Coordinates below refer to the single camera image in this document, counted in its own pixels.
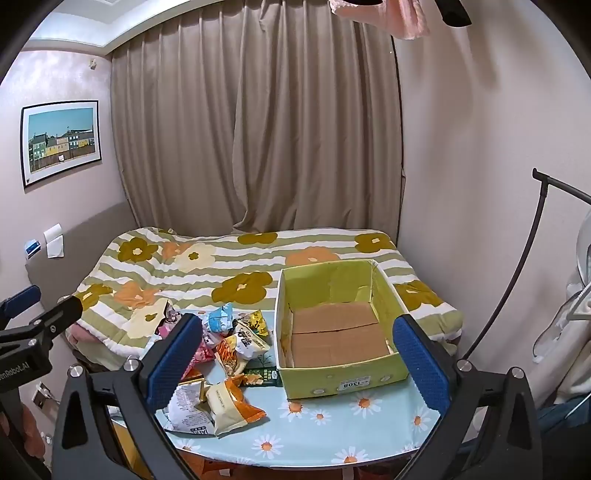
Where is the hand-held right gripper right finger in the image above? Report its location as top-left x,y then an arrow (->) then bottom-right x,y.
392,314 -> 543,480

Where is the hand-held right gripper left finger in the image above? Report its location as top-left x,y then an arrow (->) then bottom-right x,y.
50,313 -> 206,480

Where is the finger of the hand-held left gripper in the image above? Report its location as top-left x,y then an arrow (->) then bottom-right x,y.
28,295 -> 84,341
0,285 -> 42,324

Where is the white text snack packet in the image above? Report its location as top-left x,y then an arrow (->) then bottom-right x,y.
164,378 -> 218,437

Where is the grey cat print snack packet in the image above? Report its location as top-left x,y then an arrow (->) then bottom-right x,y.
152,299 -> 185,342

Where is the light blue snack packet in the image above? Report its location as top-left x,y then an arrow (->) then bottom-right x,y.
203,302 -> 234,334

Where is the cream orange snack packet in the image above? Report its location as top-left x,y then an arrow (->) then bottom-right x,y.
203,375 -> 269,437

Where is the white black print snack packet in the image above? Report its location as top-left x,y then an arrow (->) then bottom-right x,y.
233,323 -> 273,361

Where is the green snack packet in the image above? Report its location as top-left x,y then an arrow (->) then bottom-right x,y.
242,367 -> 282,387

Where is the yellow snack packet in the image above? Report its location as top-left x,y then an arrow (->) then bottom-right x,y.
233,310 -> 271,337

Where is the shiny metal object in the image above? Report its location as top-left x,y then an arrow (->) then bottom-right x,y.
32,383 -> 58,409

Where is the floral striped blanket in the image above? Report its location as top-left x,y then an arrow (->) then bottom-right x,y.
69,226 -> 465,365

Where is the daisy print tablecloth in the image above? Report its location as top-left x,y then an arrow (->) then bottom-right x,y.
152,305 -> 444,467

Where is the blue cloth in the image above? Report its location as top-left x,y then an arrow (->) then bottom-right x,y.
540,397 -> 591,435

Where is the white hanging garment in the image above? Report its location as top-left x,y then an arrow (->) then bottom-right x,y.
531,222 -> 591,407

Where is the black metal clothes rack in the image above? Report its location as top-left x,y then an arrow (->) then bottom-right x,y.
462,168 -> 591,361

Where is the beige curtain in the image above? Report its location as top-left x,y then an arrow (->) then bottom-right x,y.
110,0 -> 407,238

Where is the pink hanging cloth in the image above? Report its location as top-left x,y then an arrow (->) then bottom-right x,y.
329,0 -> 430,40

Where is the white wall note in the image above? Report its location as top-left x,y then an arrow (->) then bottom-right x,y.
44,223 -> 65,258

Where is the framed wall poster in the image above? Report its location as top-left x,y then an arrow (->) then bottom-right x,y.
21,100 -> 102,190

